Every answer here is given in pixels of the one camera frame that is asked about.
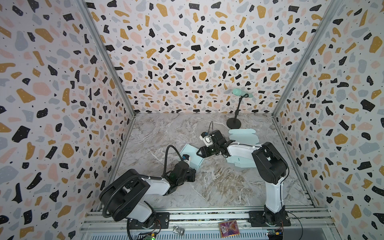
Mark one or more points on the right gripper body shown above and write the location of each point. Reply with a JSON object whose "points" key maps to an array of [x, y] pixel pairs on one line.
{"points": [[205, 150]]}

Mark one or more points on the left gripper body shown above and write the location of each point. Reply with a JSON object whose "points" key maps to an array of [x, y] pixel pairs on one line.
{"points": [[189, 176]]}

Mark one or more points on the mint paper box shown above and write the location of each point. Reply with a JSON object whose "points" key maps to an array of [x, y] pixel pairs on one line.
{"points": [[195, 161], [246, 141]]}

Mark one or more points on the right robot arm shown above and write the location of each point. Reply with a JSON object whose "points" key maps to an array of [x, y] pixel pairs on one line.
{"points": [[272, 167]]}

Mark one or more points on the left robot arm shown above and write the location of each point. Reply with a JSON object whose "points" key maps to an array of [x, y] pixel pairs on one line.
{"points": [[124, 197]]}

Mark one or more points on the black microphone stand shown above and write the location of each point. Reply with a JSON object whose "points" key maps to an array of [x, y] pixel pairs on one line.
{"points": [[234, 123]]}

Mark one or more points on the mint green microphone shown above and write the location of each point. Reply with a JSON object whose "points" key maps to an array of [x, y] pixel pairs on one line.
{"points": [[241, 93]]}

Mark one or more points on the small metal clip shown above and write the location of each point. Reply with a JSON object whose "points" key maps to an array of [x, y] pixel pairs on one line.
{"points": [[178, 230]]}

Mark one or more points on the circuit board left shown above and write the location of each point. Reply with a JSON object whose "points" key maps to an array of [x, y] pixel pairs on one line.
{"points": [[150, 236]]}

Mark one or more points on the circuit board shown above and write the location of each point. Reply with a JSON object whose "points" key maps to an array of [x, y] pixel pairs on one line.
{"points": [[275, 234], [150, 236]]}

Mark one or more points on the colourful square card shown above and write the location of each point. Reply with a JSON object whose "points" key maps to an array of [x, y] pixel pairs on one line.
{"points": [[229, 229]]}

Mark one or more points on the circuit board right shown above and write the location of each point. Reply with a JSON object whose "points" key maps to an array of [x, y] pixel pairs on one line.
{"points": [[275, 234]]}

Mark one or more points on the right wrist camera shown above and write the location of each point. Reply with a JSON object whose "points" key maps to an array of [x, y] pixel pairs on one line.
{"points": [[206, 138]]}

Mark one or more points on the aluminium mounting rail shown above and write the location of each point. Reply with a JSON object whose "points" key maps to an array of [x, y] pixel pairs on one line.
{"points": [[307, 223]]}

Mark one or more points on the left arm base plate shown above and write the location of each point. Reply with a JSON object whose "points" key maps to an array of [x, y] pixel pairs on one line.
{"points": [[156, 221]]}

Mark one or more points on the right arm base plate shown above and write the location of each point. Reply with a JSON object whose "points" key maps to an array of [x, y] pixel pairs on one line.
{"points": [[269, 219]]}

